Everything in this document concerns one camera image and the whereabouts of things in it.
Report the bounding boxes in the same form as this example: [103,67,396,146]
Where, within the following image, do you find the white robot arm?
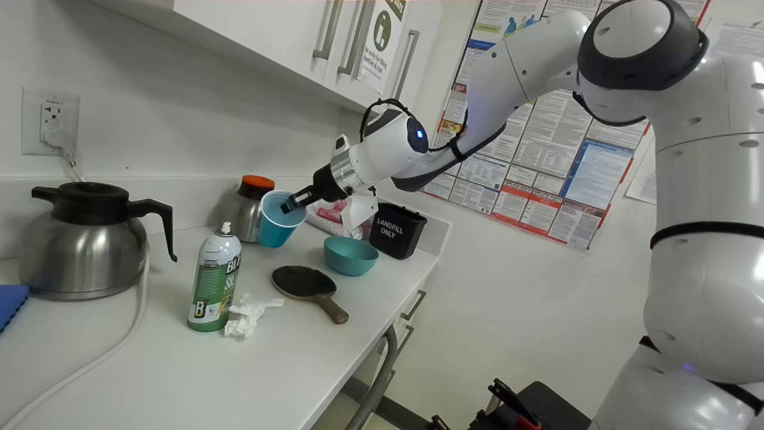
[287,0,764,430]

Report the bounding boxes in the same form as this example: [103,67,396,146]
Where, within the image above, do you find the black wooden ping pong paddle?
[271,264,349,324]

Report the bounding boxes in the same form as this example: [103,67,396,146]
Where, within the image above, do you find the teal bowl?
[322,235,378,277]

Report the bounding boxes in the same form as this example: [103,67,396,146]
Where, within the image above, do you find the white power cable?
[0,235,155,430]

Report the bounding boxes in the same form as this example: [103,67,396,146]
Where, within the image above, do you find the white wall outlet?
[20,87,78,161]

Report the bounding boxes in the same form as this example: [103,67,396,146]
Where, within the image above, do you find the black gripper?
[290,165,352,208]

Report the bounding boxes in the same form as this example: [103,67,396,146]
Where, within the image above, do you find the green stay safe sign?
[357,0,407,87]

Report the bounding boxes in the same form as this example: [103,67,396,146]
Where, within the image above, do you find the steel carafe orange lid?
[216,173,275,244]

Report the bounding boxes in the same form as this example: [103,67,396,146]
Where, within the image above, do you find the crumpled white tissue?
[222,299,282,342]

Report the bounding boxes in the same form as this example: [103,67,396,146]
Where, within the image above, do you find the white upper cabinet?
[96,0,443,110]

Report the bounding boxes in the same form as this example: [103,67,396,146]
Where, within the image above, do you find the steel coffee pot black handle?
[18,180,174,300]

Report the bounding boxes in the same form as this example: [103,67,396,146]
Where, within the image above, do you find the blue plastic cup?
[256,190,304,248]

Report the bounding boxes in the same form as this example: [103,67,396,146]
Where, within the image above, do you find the black small bin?
[369,202,427,260]

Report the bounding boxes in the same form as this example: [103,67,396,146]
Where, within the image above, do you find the wall information poster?
[420,0,714,253]

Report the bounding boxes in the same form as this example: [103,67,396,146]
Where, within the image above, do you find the green spray can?
[185,222,241,332]

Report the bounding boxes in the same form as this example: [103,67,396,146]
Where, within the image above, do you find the candy wrapper pile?
[308,195,377,239]

